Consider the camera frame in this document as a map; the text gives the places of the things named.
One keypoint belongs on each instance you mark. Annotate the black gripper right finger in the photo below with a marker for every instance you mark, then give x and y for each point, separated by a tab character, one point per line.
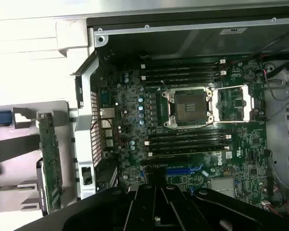
207	211

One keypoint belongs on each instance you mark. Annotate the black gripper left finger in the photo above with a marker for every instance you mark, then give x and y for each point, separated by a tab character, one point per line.
98	211

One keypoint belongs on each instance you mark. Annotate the silver chipset heatsink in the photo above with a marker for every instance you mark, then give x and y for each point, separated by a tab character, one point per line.
222	186

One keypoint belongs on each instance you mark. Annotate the blue expansion slot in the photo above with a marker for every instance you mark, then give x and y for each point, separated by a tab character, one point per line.
178	171

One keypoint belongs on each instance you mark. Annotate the black RAM slot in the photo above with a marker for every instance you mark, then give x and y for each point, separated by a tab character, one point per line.
187	135
183	69
183	63
187	147
183	80
183	74
187	152
187	141

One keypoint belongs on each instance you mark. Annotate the grey parts rack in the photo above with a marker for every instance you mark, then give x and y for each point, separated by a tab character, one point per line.
24	199

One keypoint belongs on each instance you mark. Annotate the green motherboard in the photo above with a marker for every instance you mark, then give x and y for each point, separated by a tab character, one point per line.
243	144

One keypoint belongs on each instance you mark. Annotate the thin metal locking lever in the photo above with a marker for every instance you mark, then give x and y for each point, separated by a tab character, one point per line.
195	125

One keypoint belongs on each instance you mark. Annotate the CPU socket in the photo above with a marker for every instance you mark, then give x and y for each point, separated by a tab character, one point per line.
189	107

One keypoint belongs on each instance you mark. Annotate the black open PC case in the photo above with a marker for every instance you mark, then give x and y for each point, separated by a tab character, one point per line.
86	96

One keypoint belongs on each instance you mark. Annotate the silver socket cover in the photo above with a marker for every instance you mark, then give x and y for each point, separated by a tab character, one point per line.
248	101

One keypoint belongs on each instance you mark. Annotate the silver metal drive cage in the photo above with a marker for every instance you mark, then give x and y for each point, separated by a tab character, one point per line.
284	120

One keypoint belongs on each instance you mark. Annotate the round coin battery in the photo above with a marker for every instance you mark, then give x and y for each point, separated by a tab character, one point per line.
250	75

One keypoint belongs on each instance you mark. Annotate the white corner bracket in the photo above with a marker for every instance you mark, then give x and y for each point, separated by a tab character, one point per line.
72	36

